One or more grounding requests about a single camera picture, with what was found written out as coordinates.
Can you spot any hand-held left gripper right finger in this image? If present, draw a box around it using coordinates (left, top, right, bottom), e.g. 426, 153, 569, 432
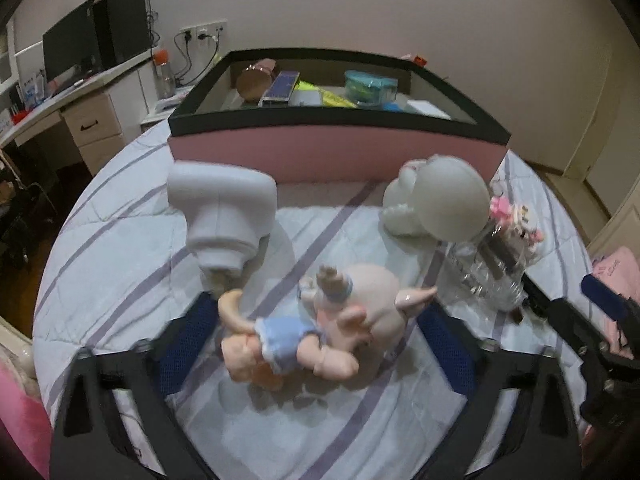
417, 305, 583, 480

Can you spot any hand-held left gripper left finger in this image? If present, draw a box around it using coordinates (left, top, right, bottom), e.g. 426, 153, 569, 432
50, 295, 223, 480

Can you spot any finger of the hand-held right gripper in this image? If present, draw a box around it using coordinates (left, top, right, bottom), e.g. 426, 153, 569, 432
520, 272, 611, 367
580, 272, 640, 356

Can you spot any pink unicorn doll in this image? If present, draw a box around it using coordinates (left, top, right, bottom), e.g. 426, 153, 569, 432
300, 262, 437, 391

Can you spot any clear plastic bottle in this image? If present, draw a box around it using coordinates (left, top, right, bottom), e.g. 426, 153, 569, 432
444, 224, 532, 312

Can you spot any pink block toy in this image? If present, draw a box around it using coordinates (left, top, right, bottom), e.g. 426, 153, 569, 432
487, 194, 544, 257

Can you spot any white round plush toy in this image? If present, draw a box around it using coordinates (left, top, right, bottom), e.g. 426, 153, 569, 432
419, 156, 492, 242

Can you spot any pink storage box black rim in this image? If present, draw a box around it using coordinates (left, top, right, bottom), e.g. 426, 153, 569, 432
167, 49, 512, 186

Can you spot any pink metallic cup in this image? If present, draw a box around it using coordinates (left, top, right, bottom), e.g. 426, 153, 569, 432
236, 58, 278, 104

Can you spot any purple rectangular box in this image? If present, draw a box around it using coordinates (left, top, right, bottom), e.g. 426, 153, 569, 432
257, 71, 301, 108

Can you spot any teal oval plastic case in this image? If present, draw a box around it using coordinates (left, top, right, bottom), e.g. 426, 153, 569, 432
344, 70, 399, 107

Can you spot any white wardrobe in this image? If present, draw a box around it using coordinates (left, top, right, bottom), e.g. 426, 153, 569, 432
565, 35, 640, 261

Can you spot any pink cushion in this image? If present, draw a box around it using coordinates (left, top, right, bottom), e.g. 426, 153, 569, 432
0, 355, 53, 480

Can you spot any black chair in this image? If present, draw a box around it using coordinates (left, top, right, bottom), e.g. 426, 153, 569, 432
0, 150, 57, 263

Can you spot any small white nightstand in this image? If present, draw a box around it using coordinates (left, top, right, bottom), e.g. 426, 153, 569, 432
140, 85, 198, 133

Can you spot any white desk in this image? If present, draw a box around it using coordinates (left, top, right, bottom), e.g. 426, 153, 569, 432
0, 47, 156, 177

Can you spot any water bottle orange cap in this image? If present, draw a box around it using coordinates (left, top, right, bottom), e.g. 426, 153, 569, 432
152, 49, 177, 101

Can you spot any blue and white box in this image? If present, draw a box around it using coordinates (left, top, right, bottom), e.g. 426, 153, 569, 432
20, 72, 47, 107

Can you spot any black computer tower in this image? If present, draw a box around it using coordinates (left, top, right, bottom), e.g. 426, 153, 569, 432
92, 0, 153, 72

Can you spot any black computer monitor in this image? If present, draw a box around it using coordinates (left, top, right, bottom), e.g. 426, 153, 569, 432
41, 0, 101, 83

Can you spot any black power cable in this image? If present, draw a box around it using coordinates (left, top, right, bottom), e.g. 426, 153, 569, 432
172, 30, 195, 86

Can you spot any white wall socket strip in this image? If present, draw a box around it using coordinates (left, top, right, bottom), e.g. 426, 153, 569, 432
180, 21, 228, 43

